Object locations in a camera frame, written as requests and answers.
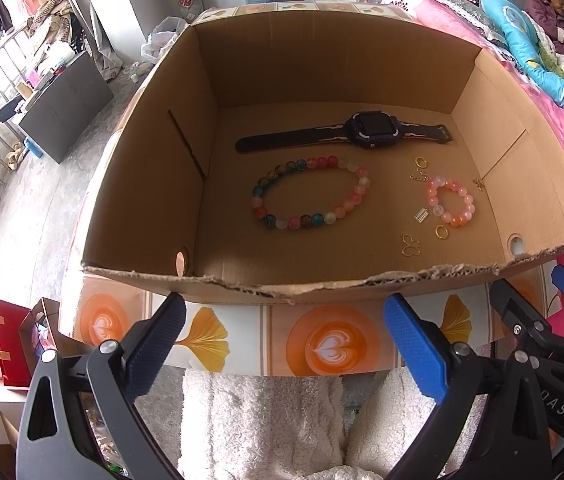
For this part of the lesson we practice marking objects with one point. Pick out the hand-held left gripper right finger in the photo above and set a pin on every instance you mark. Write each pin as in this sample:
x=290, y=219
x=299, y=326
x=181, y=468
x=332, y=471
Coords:
x=417, y=345

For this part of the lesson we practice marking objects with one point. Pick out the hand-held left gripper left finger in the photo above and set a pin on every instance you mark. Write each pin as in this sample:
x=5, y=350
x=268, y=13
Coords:
x=154, y=345

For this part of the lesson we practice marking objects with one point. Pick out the small silver charm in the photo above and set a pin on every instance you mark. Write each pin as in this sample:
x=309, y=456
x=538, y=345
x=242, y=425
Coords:
x=421, y=216

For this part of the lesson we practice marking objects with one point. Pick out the small gold charm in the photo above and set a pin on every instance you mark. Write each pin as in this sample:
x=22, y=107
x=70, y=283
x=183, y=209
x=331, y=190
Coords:
x=478, y=184
x=418, y=176

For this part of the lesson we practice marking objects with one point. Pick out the brown cardboard box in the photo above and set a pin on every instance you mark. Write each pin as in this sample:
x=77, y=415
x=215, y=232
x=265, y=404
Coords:
x=171, y=185

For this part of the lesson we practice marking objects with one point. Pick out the black smart watch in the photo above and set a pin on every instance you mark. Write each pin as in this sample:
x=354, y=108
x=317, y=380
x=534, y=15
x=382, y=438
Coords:
x=372, y=127

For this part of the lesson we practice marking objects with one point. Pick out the patterned tablecloth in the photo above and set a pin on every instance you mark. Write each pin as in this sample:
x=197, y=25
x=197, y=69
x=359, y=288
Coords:
x=242, y=340

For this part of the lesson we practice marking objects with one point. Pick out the brown paper bag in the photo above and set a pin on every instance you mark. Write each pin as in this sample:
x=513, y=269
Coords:
x=46, y=325

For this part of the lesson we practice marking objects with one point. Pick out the red gift bag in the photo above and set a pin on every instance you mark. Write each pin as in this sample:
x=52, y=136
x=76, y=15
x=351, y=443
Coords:
x=11, y=345

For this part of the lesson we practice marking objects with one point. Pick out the pair of beige shoes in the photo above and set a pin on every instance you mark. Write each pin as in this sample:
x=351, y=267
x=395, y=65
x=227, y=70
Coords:
x=13, y=156

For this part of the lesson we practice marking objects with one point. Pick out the blue pillow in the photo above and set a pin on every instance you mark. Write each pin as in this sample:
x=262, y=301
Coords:
x=527, y=45

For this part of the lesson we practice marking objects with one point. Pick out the grey cabinet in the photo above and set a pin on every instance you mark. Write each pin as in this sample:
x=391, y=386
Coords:
x=66, y=105

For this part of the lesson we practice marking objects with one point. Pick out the silver sequin cushion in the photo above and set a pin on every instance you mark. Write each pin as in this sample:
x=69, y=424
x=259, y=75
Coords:
x=467, y=15

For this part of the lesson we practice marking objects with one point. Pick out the white plastic bag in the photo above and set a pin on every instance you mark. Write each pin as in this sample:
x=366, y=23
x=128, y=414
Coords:
x=161, y=40

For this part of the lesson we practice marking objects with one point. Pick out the grey curtain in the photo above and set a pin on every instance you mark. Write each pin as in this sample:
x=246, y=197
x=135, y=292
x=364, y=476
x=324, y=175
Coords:
x=96, y=15

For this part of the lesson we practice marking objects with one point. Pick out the pile of clothes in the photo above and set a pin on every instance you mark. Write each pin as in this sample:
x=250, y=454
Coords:
x=51, y=25

